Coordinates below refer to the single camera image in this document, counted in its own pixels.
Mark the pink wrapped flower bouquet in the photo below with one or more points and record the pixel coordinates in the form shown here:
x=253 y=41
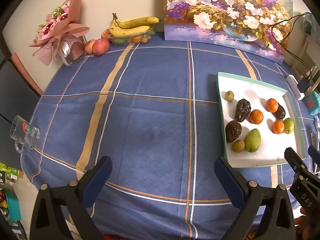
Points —
x=57 y=30

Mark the black charger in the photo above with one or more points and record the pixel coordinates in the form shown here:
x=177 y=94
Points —
x=303 y=85

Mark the white tray with teal rim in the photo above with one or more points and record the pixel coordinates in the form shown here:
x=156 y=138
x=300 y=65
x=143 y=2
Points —
x=250 y=90

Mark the green toy packaging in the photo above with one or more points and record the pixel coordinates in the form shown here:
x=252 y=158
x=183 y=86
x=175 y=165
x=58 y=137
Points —
x=7 y=172

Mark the teal toy box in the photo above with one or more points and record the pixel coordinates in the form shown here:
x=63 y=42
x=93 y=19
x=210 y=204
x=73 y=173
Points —
x=312 y=103

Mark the orange peach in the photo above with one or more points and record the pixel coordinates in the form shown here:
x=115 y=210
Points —
x=88 y=47

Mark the green pear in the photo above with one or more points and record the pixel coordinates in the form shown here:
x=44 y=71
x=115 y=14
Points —
x=253 y=140

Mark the dark brown smooth fruit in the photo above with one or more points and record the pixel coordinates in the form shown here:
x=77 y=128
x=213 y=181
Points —
x=281 y=113

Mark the clear plastic fruit container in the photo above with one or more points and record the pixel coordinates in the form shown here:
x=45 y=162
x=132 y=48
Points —
x=135 y=40

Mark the person's right hand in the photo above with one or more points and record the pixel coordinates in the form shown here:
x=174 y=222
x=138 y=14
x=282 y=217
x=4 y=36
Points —
x=301 y=221

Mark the flower painting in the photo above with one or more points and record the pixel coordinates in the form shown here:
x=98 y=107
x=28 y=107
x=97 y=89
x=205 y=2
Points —
x=225 y=12

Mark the clear glass mug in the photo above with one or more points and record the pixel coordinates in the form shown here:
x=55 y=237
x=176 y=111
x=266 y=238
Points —
x=25 y=132

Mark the small green fruit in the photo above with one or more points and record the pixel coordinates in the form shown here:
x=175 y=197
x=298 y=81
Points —
x=288 y=125

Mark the white power strip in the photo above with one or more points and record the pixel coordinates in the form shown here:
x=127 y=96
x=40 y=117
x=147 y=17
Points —
x=292 y=82

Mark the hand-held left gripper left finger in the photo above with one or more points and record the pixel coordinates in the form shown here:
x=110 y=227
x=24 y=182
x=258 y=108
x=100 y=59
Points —
x=98 y=177

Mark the red apple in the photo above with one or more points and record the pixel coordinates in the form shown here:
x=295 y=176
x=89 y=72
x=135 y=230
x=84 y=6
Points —
x=100 y=46
x=105 y=34

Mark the blue plaid tablecloth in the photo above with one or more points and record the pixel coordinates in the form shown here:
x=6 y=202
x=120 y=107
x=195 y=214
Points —
x=150 y=117

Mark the small yellow round fruit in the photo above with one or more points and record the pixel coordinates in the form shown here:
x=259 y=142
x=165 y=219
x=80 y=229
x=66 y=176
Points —
x=229 y=95
x=238 y=145

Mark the orange tangerine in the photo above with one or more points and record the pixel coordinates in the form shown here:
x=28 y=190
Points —
x=278 y=126
x=256 y=116
x=272 y=105

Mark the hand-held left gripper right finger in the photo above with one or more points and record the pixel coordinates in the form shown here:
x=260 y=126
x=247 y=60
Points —
x=227 y=182

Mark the yellow banana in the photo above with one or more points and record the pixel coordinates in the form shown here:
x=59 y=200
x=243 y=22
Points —
x=140 y=22
x=130 y=30

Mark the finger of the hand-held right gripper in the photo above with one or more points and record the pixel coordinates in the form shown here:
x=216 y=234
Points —
x=295 y=160
x=314 y=155

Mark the teal printed box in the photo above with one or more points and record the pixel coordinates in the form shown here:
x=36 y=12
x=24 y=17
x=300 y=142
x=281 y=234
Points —
x=12 y=205

